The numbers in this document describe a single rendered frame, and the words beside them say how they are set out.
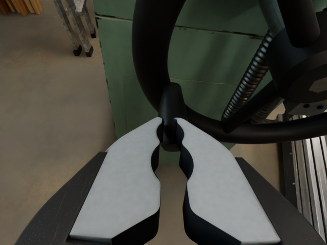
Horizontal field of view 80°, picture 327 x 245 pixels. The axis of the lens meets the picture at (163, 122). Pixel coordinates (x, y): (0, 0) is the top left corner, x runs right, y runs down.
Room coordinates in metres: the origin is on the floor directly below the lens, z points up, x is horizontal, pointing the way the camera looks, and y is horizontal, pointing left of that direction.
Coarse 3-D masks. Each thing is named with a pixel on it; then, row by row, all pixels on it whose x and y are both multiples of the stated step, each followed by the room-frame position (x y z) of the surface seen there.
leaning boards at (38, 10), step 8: (0, 0) 1.07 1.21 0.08; (8, 0) 1.10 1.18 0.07; (16, 0) 1.08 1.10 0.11; (24, 0) 1.14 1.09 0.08; (32, 0) 1.14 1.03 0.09; (40, 0) 1.28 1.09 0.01; (0, 8) 1.05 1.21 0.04; (8, 8) 1.10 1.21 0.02; (16, 8) 1.11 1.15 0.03; (24, 8) 1.12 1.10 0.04; (32, 8) 1.14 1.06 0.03; (40, 8) 1.18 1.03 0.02; (24, 16) 1.08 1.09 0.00
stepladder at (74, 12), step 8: (56, 0) 0.86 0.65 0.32; (64, 0) 0.86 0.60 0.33; (72, 0) 0.91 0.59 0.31; (80, 0) 1.00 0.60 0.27; (56, 8) 0.86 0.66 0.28; (72, 8) 0.88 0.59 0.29; (80, 8) 0.93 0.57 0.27; (64, 16) 0.88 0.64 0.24; (72, 16) 0.87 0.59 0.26; (80, 16) 0.91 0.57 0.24; (88, 16) 1.06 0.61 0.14; (64, 24) 0.86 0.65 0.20; (80, 24) 0.90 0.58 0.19; (88, 24) 1.04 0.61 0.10; (72, 32) 0.89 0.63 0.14; (80, 32) 0.87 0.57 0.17; (72, 40) 0.87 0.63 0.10; (88, 40) 0.92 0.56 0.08; (80, 48) 0.90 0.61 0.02; (88, 48) 0.89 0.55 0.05; (88, 56) 0.87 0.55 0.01
